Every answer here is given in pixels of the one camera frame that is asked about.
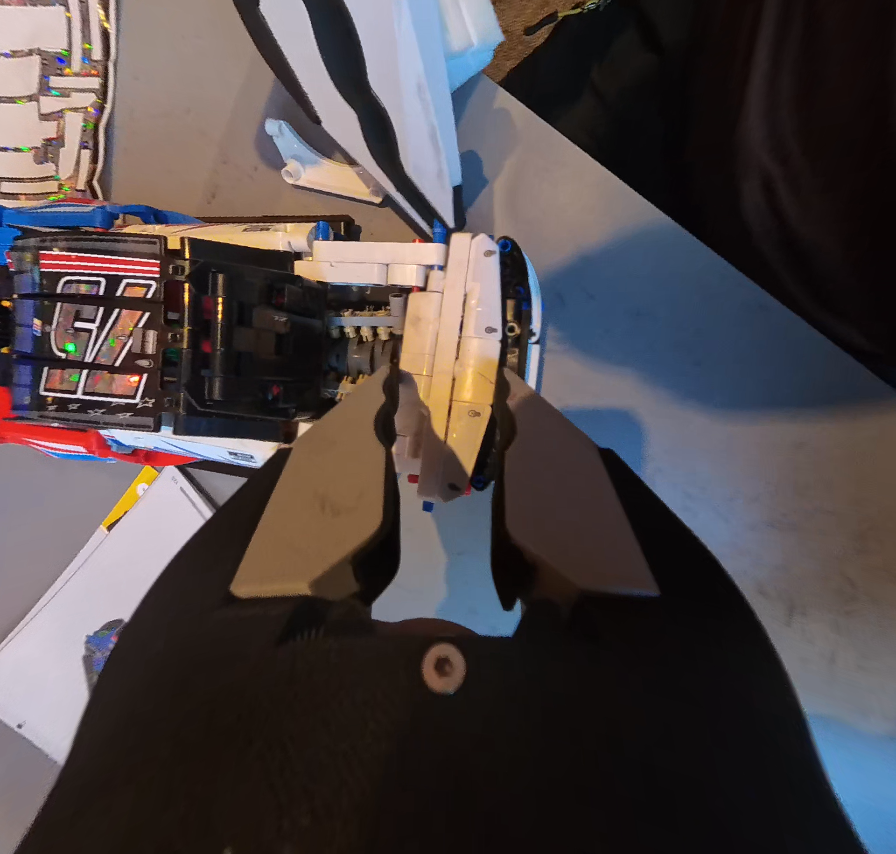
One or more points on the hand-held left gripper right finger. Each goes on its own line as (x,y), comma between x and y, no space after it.
(567,511)

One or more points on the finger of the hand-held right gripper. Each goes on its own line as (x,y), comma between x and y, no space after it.
(294,28)
(413,84)

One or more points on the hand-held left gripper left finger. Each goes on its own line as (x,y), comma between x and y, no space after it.
(315,511)

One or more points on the white curved toy brick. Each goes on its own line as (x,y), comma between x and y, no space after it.
(329,168)

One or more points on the blue connector pin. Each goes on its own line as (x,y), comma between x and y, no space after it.
(438,228)

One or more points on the white toy brick panel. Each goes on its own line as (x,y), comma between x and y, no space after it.
(462,350)

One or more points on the toy brick race car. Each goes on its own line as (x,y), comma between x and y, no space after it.
(231,336)

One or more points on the holographic sticker sheet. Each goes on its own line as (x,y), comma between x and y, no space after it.
(35,84)

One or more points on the grey desk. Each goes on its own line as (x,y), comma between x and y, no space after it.
(665,378)

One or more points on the black backpack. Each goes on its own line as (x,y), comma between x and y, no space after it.
(595,63)

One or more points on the thick instruction booklet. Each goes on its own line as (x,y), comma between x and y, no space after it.
(70,623)

